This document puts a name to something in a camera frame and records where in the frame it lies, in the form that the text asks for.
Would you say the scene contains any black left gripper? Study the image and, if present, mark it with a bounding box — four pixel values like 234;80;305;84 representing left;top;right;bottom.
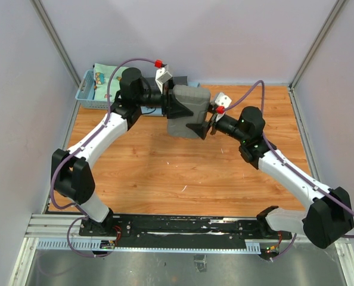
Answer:
136;78;195;120

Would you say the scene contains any grey plastic tool case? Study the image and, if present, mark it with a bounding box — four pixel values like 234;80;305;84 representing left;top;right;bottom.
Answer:
167;85;211;139

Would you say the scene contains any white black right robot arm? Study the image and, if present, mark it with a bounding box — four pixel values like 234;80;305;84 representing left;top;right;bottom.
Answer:
187;106;354;248

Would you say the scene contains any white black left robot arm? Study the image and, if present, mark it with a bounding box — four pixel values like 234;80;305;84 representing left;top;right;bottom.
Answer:
51;62;193;236

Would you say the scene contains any light blue folded cloth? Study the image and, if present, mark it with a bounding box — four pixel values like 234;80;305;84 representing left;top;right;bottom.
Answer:
141;82;201;117

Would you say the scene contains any dark grey checked cloth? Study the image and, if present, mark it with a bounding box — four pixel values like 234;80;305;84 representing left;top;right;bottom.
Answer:
145;76;188;90

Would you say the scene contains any mint patterned cloth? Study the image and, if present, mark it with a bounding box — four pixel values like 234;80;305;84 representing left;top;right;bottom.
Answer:
94;63;127;102

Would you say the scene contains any blue plastic basket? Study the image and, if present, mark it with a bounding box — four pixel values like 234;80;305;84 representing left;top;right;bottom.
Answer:
75;69;107;110

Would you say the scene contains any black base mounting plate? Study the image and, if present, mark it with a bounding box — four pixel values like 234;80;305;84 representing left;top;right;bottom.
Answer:
79;214;292;251

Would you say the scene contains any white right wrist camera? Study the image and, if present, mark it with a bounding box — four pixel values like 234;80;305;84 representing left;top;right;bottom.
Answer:
210;92;232;115

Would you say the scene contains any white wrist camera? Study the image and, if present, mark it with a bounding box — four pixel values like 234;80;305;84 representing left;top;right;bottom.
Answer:
210;92;232;115
155;65;173;92

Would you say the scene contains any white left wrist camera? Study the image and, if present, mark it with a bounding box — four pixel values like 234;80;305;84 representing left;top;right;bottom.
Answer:
155;65;173;92

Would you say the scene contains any blue slotted cable duct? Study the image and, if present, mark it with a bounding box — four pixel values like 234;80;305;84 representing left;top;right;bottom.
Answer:
36;238;262;254

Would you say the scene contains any aluminium frame rail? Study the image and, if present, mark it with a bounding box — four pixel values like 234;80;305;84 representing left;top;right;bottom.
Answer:
24;213;88;239

